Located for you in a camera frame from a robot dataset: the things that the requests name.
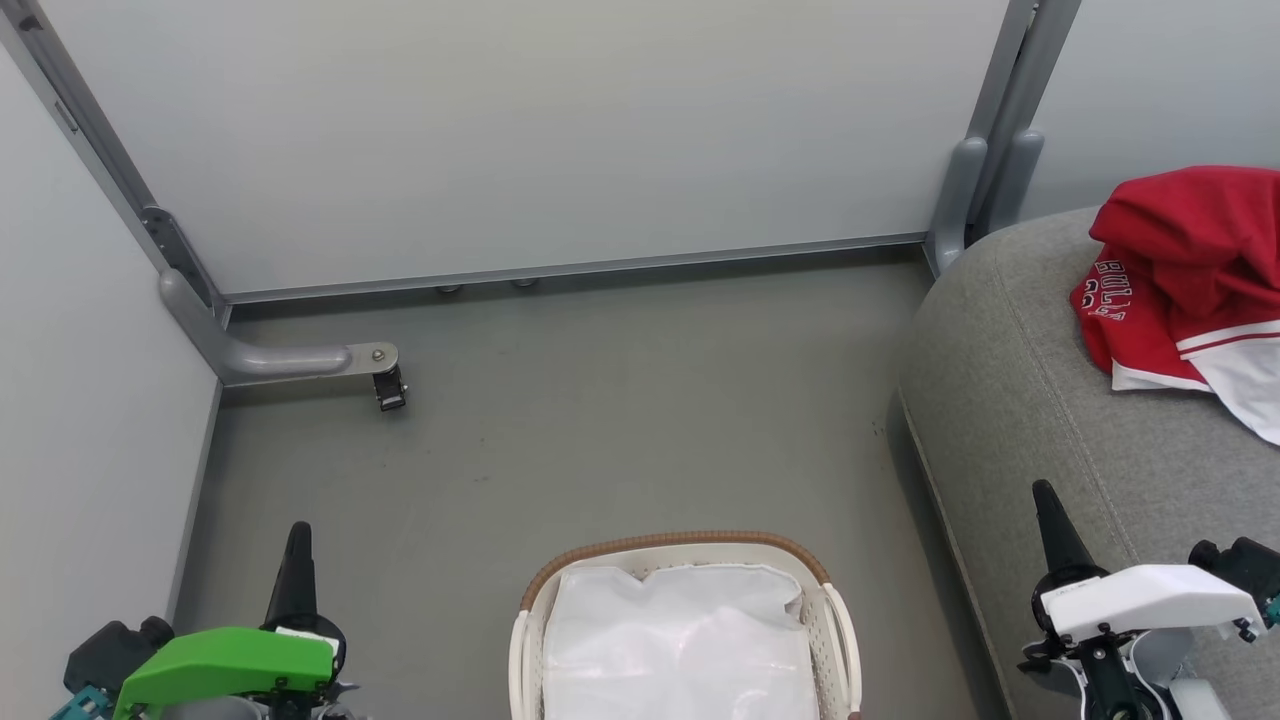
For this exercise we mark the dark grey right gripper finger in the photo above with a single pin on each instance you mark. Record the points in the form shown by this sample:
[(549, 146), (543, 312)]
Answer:
[(1058, 540)]

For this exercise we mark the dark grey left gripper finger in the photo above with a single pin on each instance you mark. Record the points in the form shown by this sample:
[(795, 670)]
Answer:
[(293, 590)]

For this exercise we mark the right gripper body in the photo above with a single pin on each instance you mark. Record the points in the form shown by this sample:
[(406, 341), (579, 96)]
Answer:
[(1140, 598)]

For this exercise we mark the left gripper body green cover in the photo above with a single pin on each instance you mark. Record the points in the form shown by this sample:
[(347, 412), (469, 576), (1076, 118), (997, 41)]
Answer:
[(220, 660)]

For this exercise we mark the red basketball jersey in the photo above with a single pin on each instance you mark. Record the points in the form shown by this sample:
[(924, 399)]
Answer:
[(1180, 240)]

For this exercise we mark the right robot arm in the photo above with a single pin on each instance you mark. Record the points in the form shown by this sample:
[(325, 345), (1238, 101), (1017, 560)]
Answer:
[(1250, 565)]

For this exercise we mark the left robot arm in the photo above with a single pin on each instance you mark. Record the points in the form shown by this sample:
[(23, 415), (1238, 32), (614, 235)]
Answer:
[(110, 650)]

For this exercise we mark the white laundry basket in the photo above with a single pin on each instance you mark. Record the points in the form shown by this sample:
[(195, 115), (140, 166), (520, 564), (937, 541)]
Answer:
[(846, 640)]

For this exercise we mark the white clothing item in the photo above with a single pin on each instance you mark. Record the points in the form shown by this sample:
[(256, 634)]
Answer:
[(680, 650)]

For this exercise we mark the grey fabric sofa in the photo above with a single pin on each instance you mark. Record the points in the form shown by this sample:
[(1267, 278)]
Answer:
[(1050, 400)]

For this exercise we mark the black caster wheel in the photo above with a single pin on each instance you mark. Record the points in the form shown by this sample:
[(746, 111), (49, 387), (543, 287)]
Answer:
[(390, 392)]

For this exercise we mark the grey partition support leg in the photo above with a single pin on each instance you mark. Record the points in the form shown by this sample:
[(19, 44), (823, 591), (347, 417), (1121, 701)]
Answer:
[(280, 360)]

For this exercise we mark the grey double partition post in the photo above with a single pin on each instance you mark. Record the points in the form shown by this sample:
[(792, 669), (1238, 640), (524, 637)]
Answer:
[(1010, 100)]

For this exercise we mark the grey partition base rail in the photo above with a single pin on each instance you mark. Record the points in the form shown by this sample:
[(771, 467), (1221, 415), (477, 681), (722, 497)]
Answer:
[(600, 268)]

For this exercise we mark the grey slotted partition post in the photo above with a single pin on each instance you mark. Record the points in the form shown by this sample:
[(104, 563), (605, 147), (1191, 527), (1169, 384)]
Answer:
[(100, 150)]

